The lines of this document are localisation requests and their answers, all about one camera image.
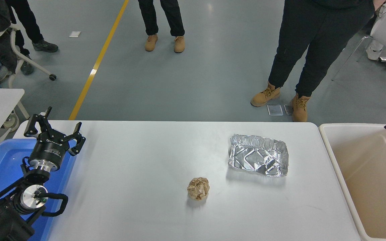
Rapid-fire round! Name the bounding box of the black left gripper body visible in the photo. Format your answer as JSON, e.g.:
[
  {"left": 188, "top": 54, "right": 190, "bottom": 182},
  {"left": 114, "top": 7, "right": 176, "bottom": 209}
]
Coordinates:
[{"left": 29, "top": 133, "right": 71, "bottom": 166}]

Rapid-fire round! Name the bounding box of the silver foil tray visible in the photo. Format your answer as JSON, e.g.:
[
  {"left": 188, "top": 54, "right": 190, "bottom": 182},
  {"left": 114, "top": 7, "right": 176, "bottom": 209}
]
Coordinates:
[{"left": 228, "top": 134, "right": 289, "bottom": 177}]

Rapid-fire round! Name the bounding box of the blue plastic tray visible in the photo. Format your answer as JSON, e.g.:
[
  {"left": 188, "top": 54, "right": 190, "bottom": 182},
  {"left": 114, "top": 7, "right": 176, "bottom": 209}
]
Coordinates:
[{"left": 0, "top": 138, "right": 78, "bottom": 241}]

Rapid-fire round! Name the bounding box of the white wheeled chair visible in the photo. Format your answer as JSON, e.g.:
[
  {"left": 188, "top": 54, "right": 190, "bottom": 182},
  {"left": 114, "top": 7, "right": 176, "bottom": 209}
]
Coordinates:
[{"left": 0, "top": 23, "right": 57, "bottom": 88}]

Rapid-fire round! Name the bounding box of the large pale plastic bin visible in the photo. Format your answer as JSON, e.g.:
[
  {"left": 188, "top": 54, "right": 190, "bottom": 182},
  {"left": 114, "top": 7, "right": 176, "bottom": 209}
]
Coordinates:
[{"left": 319, "top": 123, "right": 386, "bottom": 241}]

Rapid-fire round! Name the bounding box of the crumpled tan paper ball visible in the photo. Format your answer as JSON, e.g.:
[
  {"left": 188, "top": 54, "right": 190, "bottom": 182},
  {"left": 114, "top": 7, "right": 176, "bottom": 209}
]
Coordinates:
[{"left": 187, "top": 177, "right": 210, "bottom": 202}]

